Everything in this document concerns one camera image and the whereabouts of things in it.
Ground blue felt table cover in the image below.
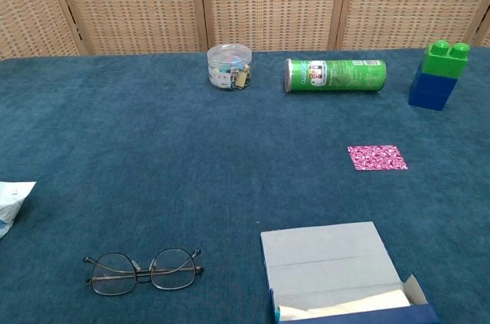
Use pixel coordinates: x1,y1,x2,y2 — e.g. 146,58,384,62
0,47,490,324

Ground white snack bag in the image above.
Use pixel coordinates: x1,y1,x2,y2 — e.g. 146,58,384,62
0,181,38,241

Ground clear jar of binder clips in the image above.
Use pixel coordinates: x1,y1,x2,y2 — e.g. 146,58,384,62
207,44,253,91

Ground cream paper sheet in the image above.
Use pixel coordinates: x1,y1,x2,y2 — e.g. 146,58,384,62
278,287,413,322

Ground blue toy brick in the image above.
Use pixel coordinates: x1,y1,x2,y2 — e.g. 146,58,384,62
407,69,459,112

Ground blue box with grey lid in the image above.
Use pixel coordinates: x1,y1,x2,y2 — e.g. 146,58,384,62
260,221,441,324

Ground thin metal-frame eyeglasses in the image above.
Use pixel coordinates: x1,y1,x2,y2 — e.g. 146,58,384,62
82,247,205,296

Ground pink patterned cloth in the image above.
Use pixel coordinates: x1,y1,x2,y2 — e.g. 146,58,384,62
347,145,408,172

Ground green chips can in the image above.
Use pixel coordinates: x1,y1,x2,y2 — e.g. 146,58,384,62
283,57,387,94

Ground green toy brick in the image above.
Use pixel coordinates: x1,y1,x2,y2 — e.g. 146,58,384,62
420,39,471,80

